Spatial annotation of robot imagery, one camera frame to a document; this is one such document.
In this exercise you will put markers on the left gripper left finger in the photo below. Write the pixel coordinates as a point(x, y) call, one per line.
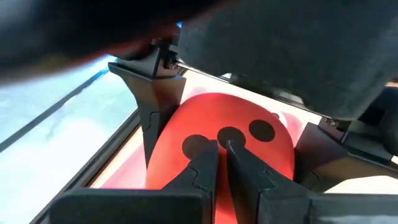
point(186, 205)

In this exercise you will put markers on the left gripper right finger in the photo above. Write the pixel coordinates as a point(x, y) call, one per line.
point(280, 205)

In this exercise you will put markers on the large red foam die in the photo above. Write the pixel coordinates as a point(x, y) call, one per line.
point(202, 115)

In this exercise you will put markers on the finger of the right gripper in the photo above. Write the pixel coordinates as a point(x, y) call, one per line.
point(323, 158)
point(155, 93)

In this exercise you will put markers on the translucent pink plastic tray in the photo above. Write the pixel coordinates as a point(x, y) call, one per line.
point(130, 174)

